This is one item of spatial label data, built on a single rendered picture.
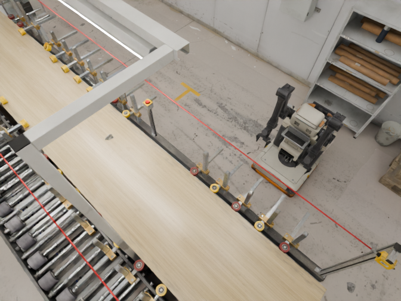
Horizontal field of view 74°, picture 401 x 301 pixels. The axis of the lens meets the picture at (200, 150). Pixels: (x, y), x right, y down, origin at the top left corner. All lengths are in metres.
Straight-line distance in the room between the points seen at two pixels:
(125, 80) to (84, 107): 0.17
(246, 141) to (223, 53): 1.88
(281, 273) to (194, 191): 0.95
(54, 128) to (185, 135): 3.00
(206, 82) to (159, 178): 2.40
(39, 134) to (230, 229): 1.74
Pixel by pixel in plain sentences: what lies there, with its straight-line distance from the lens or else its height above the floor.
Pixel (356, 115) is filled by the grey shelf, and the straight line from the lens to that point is 4.51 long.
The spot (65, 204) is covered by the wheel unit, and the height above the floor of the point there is 0.86.
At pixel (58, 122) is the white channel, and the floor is 2.46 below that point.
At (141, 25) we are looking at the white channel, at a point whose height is 2.46.
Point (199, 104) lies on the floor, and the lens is 4.16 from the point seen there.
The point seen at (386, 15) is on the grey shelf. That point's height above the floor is 1.55.
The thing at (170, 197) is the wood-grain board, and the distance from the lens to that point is 2.40.
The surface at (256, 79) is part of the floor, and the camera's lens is 4.66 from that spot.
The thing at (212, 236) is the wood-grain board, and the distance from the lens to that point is 2.29.
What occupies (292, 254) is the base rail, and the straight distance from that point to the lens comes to 2.60.
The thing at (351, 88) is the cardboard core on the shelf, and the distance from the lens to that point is 4.14.
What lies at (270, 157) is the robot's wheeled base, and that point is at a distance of 3.41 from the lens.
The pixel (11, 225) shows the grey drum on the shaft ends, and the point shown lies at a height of 0.85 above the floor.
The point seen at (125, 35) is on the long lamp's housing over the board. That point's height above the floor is 2.37.
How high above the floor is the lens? 3.12
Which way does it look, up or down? 58 degrees down
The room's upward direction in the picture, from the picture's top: 2 degrees clockwise
